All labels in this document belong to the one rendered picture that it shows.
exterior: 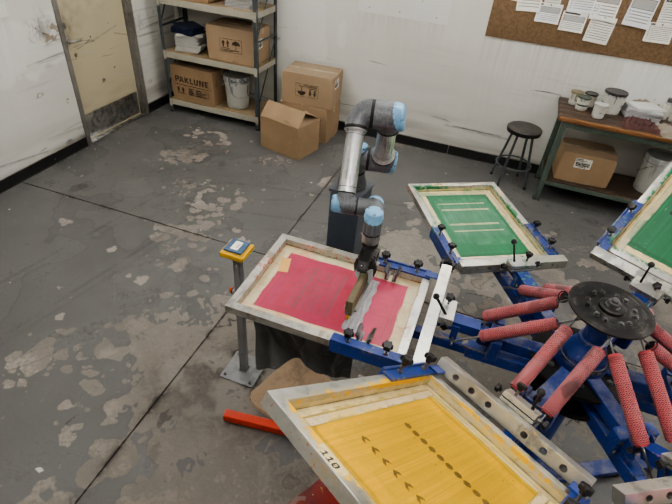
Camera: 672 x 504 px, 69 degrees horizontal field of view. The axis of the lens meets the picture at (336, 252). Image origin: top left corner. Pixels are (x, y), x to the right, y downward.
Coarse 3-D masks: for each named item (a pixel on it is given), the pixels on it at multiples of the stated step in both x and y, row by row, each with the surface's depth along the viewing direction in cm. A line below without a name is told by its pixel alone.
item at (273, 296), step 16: (272, 288) 224; (288, 288) 225; (256, 304) 215; (272, 304) 216; (336, 304) 219; (304, 320) 210; (320, 320) 210; (336, 320) 211; (368, 320) 212; (384, 320) 213; (384, 336) 206
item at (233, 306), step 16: (288, 240) 249; (304, 240) 249; (272, 256) 237; (336, 256) 243; (352, 256) 241; (256, 272) 226; (384, 272) 238; (400, 272) 235; (240, 288) 217; (240, 304) 209; (416, 304) 218; (256, 320) 206; (272, 320) 203; (288, 320) 204; (416, 320) 210; (304, 336) 201; (320, 336) 198; (400, 352) 195
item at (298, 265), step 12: (300, 264) 239; (312, 264) 240; (324, 264) 240; (276, 276) 231; (288, 276) 231; (300, 276) 232; (348, 276) 235; (348, 288) 228; (384, 288) 230; (396, 288) 230; (372, 300) 223; (384, 300) 223; (396, 300) 224; (396, 312) 218
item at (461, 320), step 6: (438, 318) 205; (456, 318) 205; (462, 318) 206; (468, 318) 206; (438, 324) 207; (456, 324) 204; (462, 324) 203; (468, 324) 203; (474, 324) 203; (480, 324) 204; (462, 330) 204; (468, 330) 203; (474, 330) 202; (474, 336) 204
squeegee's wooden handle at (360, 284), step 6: (378, 246) 224; (378, 258) 227; (360, 276) 206; (366, 276) 208; (360, 282) 203; (366, 282) 212; (354, 288) 200; (360, 288) 201; (354, 294) 197; (360, 294) 205; (348, 300) 194; (354, 300) 195; (348, 306) 195; (354, 306) 199; (348, 312) 197
